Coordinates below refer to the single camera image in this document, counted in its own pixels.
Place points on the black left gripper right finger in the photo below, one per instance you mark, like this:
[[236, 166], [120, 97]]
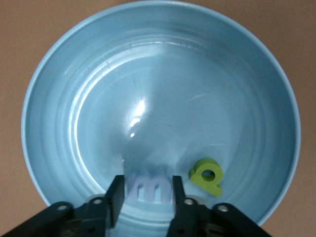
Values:
[[197, 222]]

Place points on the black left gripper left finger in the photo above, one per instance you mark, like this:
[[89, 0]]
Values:
[[74, 222]]

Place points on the blue plate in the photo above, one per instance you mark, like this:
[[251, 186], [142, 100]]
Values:
[[172, 74]]

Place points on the light blue foam letter m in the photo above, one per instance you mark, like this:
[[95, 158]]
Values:
[[148, 190]]

